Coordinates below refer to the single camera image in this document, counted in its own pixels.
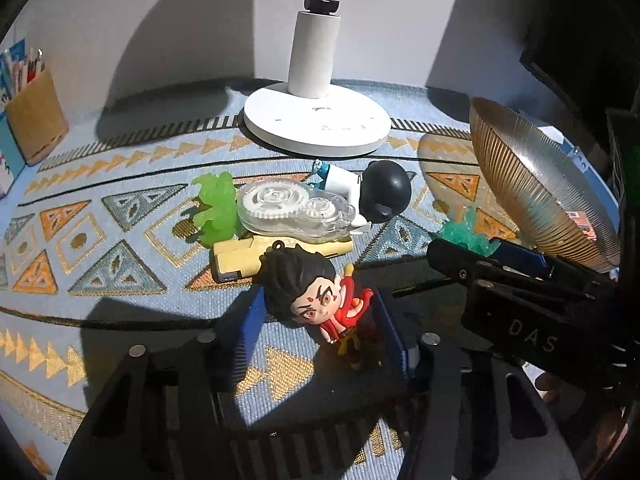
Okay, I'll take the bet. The blue patterned woven mat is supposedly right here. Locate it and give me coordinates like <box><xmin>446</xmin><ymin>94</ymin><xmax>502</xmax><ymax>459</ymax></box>
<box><xmin>0</xmin><ymin>77</ymin><xmax>621</xmax><ymax>480</ymax></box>

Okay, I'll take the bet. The black monitor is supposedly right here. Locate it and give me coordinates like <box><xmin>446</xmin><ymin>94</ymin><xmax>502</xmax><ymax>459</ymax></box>
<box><xmin>520</xmin><ymin>0</ymin><xmax>640</xmax><ymax>111</ymax></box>

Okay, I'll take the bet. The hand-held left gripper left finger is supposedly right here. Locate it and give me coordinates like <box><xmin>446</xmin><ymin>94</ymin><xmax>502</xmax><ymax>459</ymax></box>
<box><xmin>55</xmin><ymin>285</ymin><xmax>268</xmax><ymax>480</ymax></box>

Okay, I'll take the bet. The black-haired red figurine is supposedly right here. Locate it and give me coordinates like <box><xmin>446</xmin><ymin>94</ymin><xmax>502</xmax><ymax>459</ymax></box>
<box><xmin>260</xmin><ymin>242</ymin><xmax>375</xmax><ymax>371</ymax></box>

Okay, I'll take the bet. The black round toy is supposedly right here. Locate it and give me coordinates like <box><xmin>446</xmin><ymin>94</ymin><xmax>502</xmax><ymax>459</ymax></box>
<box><xmin>357</xmin><ymin>160</ymin><xmax>412</xmax><ymax>223</ymax></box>

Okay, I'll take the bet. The wooden pen holder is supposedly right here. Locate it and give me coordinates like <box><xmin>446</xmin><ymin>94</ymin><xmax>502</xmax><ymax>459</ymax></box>
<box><xmin>5</xmin><ymin>67</ymin><xmax>70</xmax><ymax>167</ymax></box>

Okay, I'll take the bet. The green translucent toy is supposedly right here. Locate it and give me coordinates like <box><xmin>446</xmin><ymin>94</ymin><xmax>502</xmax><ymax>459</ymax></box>
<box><xmin>191</xmin><ymin>171</ymin><xmax>238</xmax><ymax>250</ymax></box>

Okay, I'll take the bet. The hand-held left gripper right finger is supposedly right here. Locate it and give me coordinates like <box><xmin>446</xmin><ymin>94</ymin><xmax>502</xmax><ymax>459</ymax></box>
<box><xmin>372</xmin><ymin>287</ymin><xmax>571</xmax><ymax>480</ymax></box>

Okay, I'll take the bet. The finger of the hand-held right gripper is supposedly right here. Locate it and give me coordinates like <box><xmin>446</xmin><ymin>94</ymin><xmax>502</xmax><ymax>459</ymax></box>
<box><xmin>492</xmin><ymin>240</ymin><xmax>616</xmax><ymax>297</ymax></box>
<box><xmin>426</xmin><ymin>237</ymin><xmax>501</xmax><ymax>291</ymax></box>

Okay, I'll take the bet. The clear correction tape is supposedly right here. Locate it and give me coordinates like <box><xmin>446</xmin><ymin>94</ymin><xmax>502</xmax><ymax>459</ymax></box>
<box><xmin>236</xmin><ymin>180</ymin><xmax>371</xmax><ymax>237</ymax></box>

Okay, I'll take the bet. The bunch of pens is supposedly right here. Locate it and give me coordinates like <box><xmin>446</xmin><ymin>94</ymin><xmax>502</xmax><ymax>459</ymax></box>
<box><xmin>0</xmin><ymin>47</ymin><xmax>46</xmax><ymax>103</ymax></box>

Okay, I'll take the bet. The translucent teal crystal toy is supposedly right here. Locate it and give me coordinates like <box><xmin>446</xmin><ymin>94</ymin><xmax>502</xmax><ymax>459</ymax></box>
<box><xmin>439</xmin><ymin>206</ymin><xmax>502</xmax><ymax>257</ymax></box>

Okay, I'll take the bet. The white desk lamp base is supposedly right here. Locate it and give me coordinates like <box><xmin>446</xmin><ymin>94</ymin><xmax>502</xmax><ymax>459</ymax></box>
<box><xmin>243</xmin><ymin>0</ymin><xmax>392</xmax><ymax>157</ymax></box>

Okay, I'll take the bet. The light blue desk pad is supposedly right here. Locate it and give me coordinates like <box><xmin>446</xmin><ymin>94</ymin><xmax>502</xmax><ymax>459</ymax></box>
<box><xmin>0</xmin><ymin>75</ymin><xmax>621</xmax><ymax>201</ymax></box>

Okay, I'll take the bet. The amber ribbed glass bowl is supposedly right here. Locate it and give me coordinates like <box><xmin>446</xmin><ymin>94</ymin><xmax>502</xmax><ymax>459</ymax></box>
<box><xmin>469</xmin><ymin>97</ymin><xmax>621</xmax><ymax>273</ymax></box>

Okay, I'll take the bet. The white and blue small toy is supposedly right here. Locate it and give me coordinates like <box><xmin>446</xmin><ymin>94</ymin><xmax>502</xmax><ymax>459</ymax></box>
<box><xmin>311</xmin><ymin>159</ymin><xmax>366</xmax><ymax>203</ymax></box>

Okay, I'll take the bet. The person's right hand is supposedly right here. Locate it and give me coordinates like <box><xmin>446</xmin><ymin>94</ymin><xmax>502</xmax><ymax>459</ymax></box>
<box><xmin>540</xmin><ymin>375</ymin><xmax>566</xmax><ymax>406</ymax></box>

